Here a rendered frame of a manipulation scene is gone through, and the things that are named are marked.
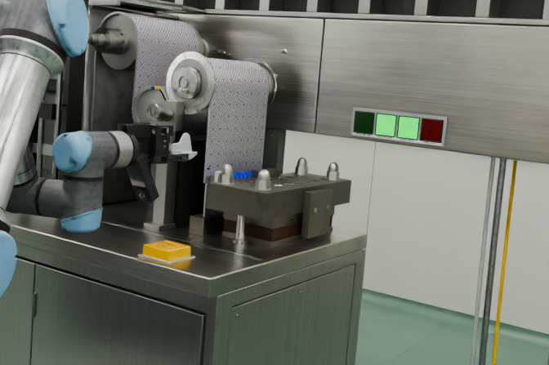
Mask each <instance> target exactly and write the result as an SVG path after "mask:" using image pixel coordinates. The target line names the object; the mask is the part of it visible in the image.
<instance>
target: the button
mask: <svg viewBox="0 0 549 365"><path fill-rule="evenodd" d="M190 251H191V246H188V245H185V244H181V243H175V242H171V241H168V240H164V241H160V242H156V243H148V244H145V245H144V246H143V255H145V256H151V257H154V258H157V259H160V260H165V261H171V260H177V259H180V258H185V257H188V256H190Z"/></svg>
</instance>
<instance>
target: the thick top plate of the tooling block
mask: <svg viewBox="0 0 549 365"><path fill-rule="evenodd" d="M325 178H326V176H321V175H316V174H310V173H308V175H306V176H303V175H297V174H294V172H292V173H284V174H280V176H275V177H270V181H271V182H270V188H271V190H269V191H263V190H257V189H255V187H256V180H257V178H253V177H250V178H243V179H236V180H234V185H222V184H219V183H218V182H209V183H208V193H207V205H206V208H207V209H212V210H216V211H223V212H227V213H231V214H235V215H239V216H246V217H250V218H254V219H258V220H269V219H273V218H277V217H281V216H288V215H292V214H297V213H301V212H303V207H304V197H305V192H306V191H311V190H317V189H332V190H333V195H332V203H331V207H332V206H336V205H341V204H345V203H349V202H350V187H351V180H346V179H341V178H339V179H340V180H327V179H325Z"/></svg>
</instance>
